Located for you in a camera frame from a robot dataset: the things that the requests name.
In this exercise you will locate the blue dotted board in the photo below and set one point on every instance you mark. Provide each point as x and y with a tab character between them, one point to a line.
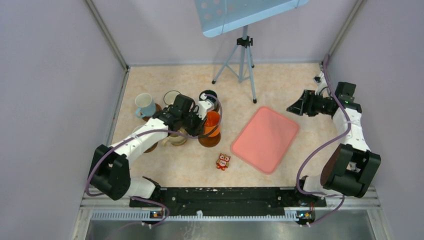
221	16

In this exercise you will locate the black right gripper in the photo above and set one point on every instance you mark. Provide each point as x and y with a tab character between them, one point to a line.
304	105

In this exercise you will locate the dark brown coaster front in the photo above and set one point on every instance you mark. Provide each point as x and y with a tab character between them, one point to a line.
210	141

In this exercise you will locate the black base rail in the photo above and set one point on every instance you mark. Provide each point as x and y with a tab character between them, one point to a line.
234	201

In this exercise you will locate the dark green mug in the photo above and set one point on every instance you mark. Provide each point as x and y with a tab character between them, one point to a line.
211	96

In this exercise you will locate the pink tray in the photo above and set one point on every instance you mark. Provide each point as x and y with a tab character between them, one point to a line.
265	139

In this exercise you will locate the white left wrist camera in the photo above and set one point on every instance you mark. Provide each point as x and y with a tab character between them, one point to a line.
204	106

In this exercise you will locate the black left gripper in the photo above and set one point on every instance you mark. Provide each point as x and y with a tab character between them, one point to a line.
198	129

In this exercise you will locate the light blue mug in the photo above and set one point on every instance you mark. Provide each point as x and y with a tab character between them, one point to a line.
146	107

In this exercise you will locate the orange mug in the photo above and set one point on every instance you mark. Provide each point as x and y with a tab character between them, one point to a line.
211	127

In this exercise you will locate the dark brown coaster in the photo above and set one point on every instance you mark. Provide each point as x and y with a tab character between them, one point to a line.
152	148
210	141

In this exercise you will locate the beige mug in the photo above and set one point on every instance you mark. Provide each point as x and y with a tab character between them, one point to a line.
175	139

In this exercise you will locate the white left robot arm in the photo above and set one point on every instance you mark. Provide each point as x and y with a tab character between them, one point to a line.
110	167

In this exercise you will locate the cream white mug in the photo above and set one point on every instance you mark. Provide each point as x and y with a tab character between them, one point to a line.
170	97

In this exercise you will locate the grey cable duct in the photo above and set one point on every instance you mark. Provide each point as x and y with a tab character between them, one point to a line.
147	216

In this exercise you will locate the red owl figure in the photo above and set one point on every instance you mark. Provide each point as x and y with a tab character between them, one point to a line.
222	162

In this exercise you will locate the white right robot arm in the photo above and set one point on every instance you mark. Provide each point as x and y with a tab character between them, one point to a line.
352	167

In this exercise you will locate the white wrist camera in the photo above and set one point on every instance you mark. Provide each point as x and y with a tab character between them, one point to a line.
321	84
204	106

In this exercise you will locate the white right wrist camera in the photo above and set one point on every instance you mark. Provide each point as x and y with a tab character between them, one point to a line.
321	84

